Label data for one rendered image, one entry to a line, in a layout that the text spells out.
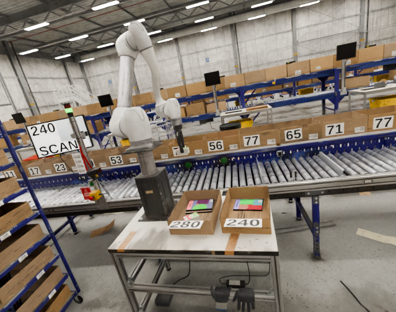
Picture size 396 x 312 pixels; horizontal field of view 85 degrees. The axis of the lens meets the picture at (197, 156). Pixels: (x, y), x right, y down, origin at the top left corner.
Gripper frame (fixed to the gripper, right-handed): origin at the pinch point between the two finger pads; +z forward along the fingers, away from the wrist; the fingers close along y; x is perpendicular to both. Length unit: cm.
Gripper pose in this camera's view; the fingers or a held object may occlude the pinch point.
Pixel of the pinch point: (182, 148)
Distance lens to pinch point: 182.0
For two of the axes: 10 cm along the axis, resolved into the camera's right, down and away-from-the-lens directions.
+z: 1.9, 9.4, 3.0
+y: 1.5, -3.3, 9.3
